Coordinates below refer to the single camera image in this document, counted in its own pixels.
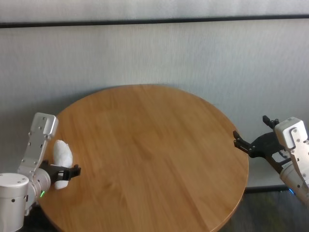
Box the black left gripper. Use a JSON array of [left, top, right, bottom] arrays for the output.
[[38, 160, 82, 186]]

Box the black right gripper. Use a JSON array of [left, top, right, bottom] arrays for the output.
[[233, 116, 293, 174]]

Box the white sandbag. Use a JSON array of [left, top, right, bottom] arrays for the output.
[[52, 139, 73, 190]]

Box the black baseboard strip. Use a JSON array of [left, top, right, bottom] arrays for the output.
[[245, 185, 294, 194]]

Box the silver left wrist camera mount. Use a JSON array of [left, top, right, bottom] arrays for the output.
[[17, 112, 59, 175]]

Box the black wall rail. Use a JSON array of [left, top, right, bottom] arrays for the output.
[[0, 14, 309, 29]]

